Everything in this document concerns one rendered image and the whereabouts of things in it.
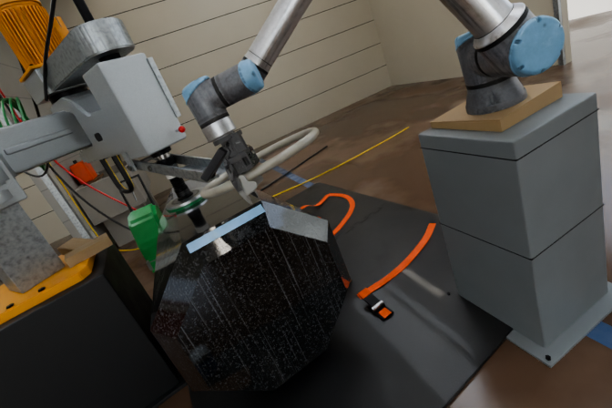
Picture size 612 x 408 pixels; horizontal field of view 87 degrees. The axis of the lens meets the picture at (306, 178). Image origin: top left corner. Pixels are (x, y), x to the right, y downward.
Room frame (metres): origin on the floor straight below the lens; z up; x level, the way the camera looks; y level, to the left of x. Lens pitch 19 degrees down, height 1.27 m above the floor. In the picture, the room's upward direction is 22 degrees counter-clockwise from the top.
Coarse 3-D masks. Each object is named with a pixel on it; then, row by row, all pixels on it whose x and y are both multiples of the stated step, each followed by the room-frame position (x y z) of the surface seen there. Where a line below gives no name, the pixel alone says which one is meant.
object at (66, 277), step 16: (64, 256) 1.69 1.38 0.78; (64, 272) 1.44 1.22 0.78; (80, 272) 1.37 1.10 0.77; (0, 288) 1.58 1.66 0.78; (32, 288) 1.40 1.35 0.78; (48, 288) 1.32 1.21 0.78; (64, 288) 1.33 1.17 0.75; (0, 304) 1.35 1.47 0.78; (16, 304) 1.28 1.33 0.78; (32, 304) 1.28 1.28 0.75; (0, 320) 1.24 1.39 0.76
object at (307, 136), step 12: (300, 132) 1.30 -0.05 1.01; (312, 132) 1.08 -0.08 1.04; (276, 144) 1.38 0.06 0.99; (288, 144) 1.37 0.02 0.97; (300, 144) 1.00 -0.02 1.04; (264, 156) 1.40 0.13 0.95; (276, 156) 0.96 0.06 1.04; (288, 156) 0.96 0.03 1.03; (252, 168) 0.95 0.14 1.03; (264, 168) 0.94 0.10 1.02; (216, 180) 1.26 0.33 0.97; (204, 192) 1.04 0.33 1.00; (216, 192) 0.98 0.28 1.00
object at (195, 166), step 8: (136, 160) 1.71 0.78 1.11; (144, 160) 1.75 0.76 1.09; (184, 160) 1.61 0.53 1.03; (192, 160) 1.57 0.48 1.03; (200, 160) 1.52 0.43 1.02; (208, 160) 1.48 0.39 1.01; (128, 168) 1.70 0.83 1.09; (144, 168) 1.67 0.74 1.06; (152, 168) 1.61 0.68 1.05; (160, 168) 1.56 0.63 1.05; (168, 168) 1.51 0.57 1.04; (176, 168) 1.46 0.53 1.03; (184, 168) 1.43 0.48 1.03; (192, 168) 1.52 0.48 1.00; (200, 168) 1.50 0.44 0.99; (224, 168) 1.42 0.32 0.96; (176, 176) 1.49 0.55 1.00; (184, 176) 1.44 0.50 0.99; (192, 176) 1.40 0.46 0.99; (200, 176) 1.35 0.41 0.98; (216, 176) 1.28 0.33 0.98
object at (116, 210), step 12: (108, 180) 3.84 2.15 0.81; (120, 180) 3.87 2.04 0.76; (132, 180) 3.90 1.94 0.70; (144, 180) 4.59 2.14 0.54; (72, 192) 3.73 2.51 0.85; (84, 192) 3.76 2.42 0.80; (96, 192) 3.79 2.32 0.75; (108, 192) 3.82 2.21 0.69; (144, 192) 4.11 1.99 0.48; (84, 204) 3.74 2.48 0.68; (96, 204) 3.77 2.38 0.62; (108, 204) 3.80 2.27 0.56; (120, 204) 3.83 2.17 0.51; (132, 204) 3.86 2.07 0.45; (144, 204) 4.03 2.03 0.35; (156, 204) 4.92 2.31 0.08; (96, 216) 3.75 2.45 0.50; (108, 216) 3.78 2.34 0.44; (120, 216) 3.93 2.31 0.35; (108, 228) 3.87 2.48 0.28; (120, 228) 3.91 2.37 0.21; (120, 240) 3.88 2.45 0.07
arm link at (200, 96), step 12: (192, 84) 0.94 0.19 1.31; (204, 84) 0.95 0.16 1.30; (192, 96) 0.94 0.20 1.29; (204, 96) 0.93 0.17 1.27; (216, 96) 0.93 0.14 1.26; (192, 108) 0.94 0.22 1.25; (204, 108) 0.93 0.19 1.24; (216, 108) 0.94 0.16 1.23; (204, 120) 0.93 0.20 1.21; (216, 120) 0.93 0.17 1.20
